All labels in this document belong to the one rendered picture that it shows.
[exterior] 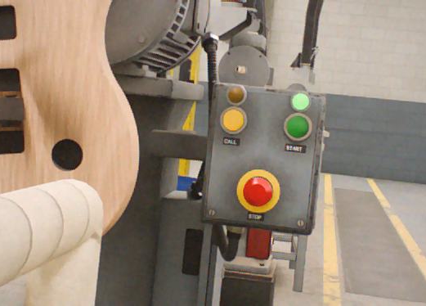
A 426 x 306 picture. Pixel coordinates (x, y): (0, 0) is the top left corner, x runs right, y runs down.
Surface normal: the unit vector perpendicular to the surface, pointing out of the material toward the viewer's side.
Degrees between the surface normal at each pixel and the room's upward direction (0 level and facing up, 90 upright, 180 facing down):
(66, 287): 90
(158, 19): 102
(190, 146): 90
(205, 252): 90
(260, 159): 90
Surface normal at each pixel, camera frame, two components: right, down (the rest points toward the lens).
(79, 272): 0.61, 0.11
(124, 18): -0.03, 0.14
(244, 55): -0.10, -0.10
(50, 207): 0.76, -0.64
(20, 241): 0.99, -0.07
